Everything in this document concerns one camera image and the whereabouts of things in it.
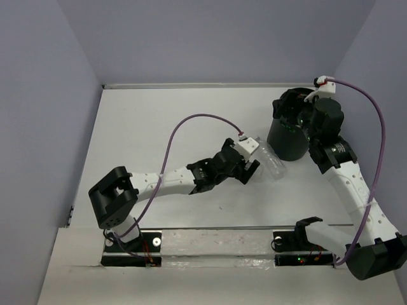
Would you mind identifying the black plastic bin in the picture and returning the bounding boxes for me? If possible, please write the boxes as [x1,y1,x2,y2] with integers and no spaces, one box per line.
[266,86,319,162]

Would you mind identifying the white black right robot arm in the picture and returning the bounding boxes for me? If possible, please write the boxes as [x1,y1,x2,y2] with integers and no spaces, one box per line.
[267,88,406,280]

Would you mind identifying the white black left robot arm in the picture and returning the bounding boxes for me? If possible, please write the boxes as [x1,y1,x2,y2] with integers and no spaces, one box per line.
[88,137,260,255]

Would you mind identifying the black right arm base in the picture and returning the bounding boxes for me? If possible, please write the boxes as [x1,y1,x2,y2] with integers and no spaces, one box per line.
[270,231,333,267]

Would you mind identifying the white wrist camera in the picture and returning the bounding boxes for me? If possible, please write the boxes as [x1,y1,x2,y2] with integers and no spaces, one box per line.
[233,133,259,161]
[304,76,336,102]

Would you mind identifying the large clear plastic bottle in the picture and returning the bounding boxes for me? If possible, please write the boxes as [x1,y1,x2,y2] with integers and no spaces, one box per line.
[255,137,287,180]

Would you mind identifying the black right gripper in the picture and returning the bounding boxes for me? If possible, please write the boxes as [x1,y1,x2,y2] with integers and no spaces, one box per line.
[273,88,319,144]

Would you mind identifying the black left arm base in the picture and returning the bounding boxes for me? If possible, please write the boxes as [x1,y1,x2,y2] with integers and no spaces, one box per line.
[100,230,162,268]

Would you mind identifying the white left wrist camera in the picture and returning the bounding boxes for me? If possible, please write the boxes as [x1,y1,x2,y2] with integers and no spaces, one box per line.
[233,133,259,161]

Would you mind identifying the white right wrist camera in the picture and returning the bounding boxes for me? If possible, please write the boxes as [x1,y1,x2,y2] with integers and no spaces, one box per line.
[304,76,336,102]

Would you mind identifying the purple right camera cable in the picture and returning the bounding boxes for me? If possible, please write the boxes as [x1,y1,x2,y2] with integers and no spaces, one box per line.
[330,78,387,266]

